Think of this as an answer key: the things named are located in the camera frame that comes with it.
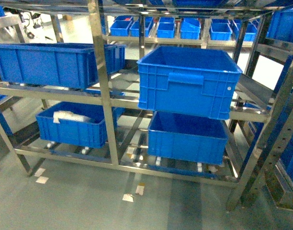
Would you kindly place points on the large steel shelf rack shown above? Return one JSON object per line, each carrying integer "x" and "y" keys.
{"x": 260, "y": 123}

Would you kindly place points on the lower right blue bin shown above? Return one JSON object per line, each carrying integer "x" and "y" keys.
{"x": 187, "y": 138}

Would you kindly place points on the blue bin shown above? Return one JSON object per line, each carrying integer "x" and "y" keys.
{"x": 73, "y": 123}
{"x": 187, "y": 138}

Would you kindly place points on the lower left blue bin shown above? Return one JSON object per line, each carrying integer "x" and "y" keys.
{"x": 73, "y": 123}

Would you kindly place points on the long blue crate left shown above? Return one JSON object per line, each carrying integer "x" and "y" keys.
{"x": 71, "y": 65}

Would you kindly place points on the middle blue handled crate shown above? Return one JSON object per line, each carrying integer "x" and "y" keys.
{"x": 188, "y": 81}

